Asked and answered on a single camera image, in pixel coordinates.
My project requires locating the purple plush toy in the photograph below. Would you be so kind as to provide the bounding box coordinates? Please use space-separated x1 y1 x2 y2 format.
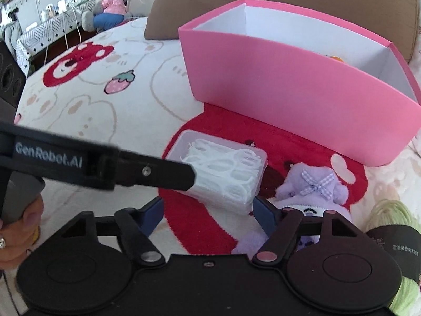
232 162 354 255

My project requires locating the pink cardboard box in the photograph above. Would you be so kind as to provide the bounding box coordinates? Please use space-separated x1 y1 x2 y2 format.
178 0 421 168

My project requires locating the cluttered side table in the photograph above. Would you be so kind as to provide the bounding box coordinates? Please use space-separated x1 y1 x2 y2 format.
15 0 99 70

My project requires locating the person's left hand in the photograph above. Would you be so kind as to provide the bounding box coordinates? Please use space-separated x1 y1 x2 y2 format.
0 194 44 270

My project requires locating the white cable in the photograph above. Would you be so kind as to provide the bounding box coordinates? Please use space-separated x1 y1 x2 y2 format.
64 2 83 50

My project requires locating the clear floss pick box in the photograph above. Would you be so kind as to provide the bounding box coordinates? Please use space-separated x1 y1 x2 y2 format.
164 129 268 216

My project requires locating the green yarn ball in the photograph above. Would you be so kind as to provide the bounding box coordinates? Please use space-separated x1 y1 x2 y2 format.
365 199 421 316

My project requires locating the printed bear blanket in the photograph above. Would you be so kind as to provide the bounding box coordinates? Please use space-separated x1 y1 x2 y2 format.
13 16 421 316

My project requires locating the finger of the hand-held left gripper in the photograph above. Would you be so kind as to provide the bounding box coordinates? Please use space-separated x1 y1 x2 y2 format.
113 151 198 192

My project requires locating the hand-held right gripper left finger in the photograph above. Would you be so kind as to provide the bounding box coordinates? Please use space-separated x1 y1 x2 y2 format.
60 196 166 268

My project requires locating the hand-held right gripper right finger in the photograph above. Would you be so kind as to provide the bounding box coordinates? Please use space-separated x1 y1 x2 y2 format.
251 195 365 266

